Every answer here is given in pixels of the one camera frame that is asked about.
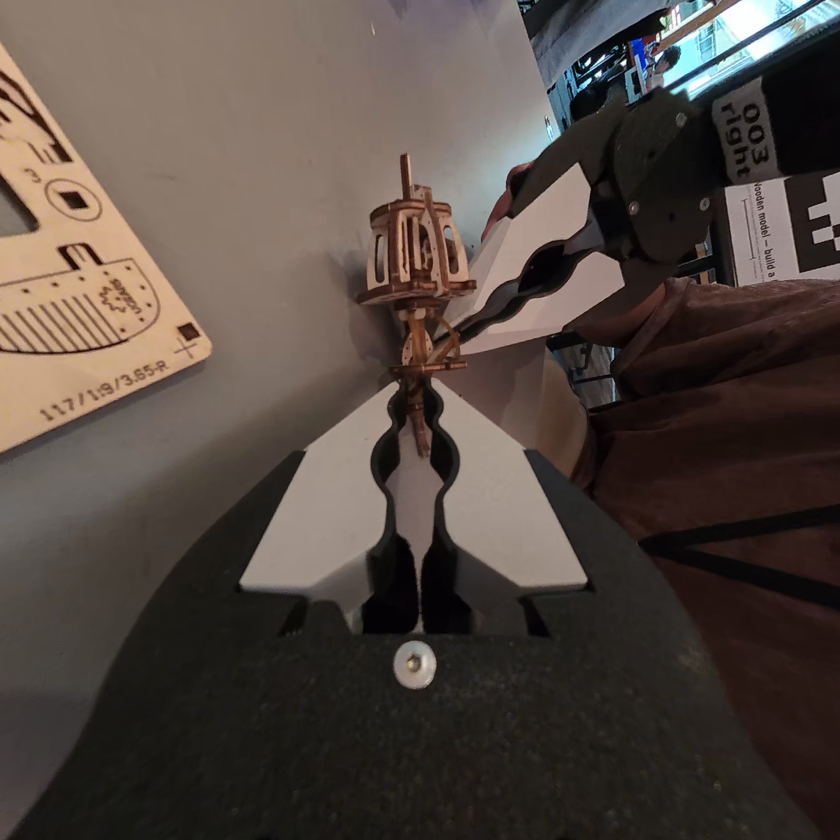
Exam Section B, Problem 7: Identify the laser-cut wooden parts sheet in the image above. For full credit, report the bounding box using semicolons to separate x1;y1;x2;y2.
0;42;213;455

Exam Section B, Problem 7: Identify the white marker sign board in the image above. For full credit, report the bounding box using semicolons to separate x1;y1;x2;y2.
712;169;840;287

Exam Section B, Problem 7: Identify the wooden tower model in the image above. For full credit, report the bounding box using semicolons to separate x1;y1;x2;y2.
357;154;478;460

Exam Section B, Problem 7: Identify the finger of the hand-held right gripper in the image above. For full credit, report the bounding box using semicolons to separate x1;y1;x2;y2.
453;251;629;357
455;163;598;333

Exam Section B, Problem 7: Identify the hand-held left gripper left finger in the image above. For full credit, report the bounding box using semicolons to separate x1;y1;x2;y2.
239;382;421;635

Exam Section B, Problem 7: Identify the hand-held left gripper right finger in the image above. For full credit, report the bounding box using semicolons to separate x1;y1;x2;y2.
423;380;589;635

